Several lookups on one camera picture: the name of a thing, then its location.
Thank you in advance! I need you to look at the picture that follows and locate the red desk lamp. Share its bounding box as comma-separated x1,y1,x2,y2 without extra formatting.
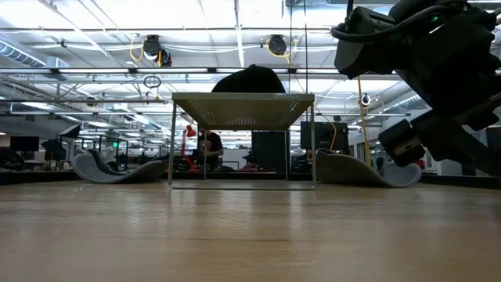
180,125,198,172

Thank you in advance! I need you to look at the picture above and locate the black monitor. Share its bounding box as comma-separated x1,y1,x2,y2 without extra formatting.
300,121,350,152

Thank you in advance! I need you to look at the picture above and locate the orange hanging cable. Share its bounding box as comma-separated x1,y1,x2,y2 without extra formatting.
356,75,373,166

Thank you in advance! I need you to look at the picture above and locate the black ceiling cable reel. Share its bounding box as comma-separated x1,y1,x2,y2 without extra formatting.
267,34,289,57
142,34,173,68

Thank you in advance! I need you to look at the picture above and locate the person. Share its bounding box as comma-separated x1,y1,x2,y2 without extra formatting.
195,126,225,172

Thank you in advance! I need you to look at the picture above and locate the green perforated metal rack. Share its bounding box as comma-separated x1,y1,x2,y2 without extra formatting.
167,92,318,192

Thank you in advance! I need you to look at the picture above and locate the grey baseball cap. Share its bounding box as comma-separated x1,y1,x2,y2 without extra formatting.
70,148,170,186
315,147,424,190

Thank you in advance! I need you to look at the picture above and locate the black hanging cable coil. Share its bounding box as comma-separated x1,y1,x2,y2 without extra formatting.
142,74,163,90

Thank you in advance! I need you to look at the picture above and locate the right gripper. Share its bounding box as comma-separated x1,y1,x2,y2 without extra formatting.
330,0,501,101

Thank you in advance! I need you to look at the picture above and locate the black baseball cap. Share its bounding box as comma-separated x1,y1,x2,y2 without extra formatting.
211,63,287,94

